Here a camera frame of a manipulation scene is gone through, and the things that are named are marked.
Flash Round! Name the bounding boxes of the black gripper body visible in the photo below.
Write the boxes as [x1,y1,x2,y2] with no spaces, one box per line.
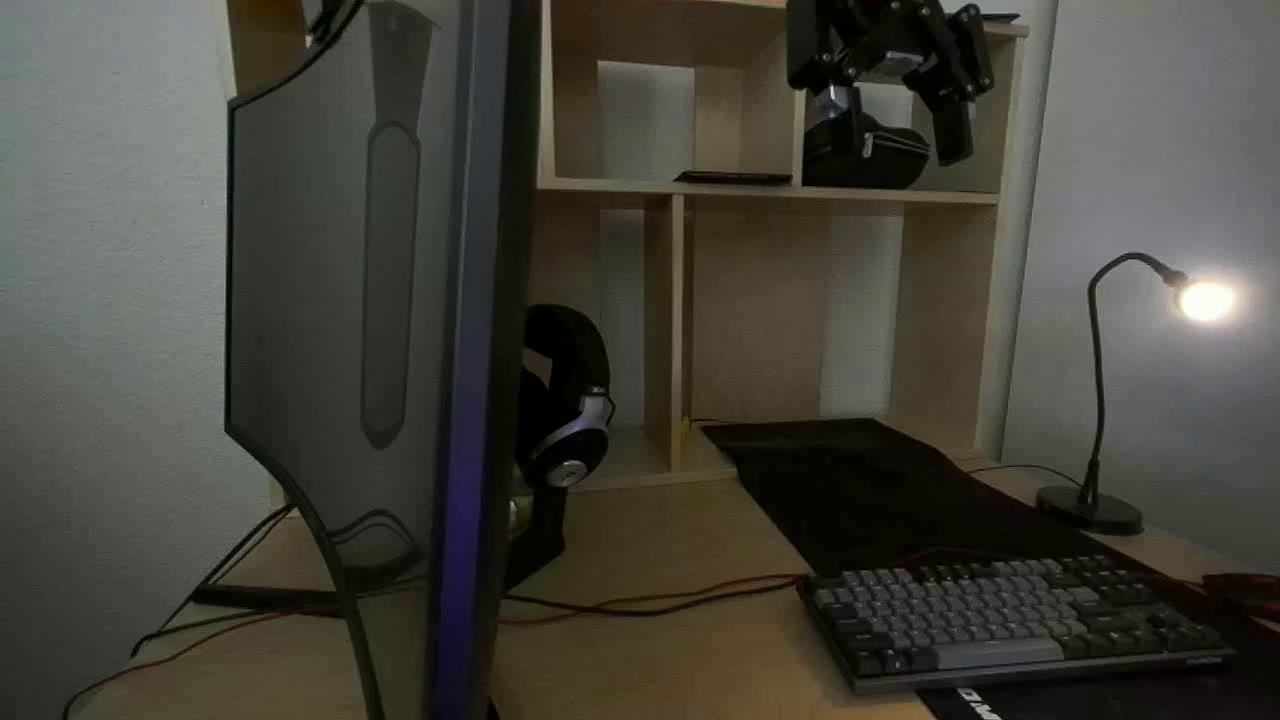
[785,0,999,101]

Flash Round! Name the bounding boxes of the black gooseneck table lamp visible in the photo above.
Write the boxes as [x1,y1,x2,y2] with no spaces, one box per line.
[1031,249,1243,538]

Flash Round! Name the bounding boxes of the bulky black object on shelf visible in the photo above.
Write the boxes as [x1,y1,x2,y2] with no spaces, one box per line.
[800,108,937,191]

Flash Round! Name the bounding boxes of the flat black item on shelf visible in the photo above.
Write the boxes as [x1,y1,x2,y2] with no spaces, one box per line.
[673,162,797,186]

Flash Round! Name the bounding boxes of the light wooden shelf unit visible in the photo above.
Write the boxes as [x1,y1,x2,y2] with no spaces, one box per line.
[222,0,1054,491]

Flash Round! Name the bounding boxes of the black desk mat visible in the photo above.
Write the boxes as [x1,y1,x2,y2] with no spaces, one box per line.
[698,414,1280,720]

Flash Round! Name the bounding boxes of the black and silver headphones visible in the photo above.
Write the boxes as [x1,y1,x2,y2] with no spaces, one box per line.
[515,299,619,497]

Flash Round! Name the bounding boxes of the grey and black keyboard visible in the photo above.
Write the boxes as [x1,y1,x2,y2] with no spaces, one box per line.
[797,548,1237,696]

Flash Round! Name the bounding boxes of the black headphone stand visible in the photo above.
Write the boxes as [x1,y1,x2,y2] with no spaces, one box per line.
[501,475,573,593]

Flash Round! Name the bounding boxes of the black curved computer monitor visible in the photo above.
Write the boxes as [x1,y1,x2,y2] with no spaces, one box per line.
[219,0,544,720]

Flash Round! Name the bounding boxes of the black monitor stand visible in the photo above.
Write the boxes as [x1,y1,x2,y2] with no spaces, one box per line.
[193,503,443,622]

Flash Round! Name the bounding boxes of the thin keyboard cable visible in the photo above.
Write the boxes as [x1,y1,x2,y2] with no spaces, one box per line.
[496,572,813,627]

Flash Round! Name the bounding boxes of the black monitor cable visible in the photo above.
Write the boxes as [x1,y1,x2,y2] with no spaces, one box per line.
[54,498,300,720]

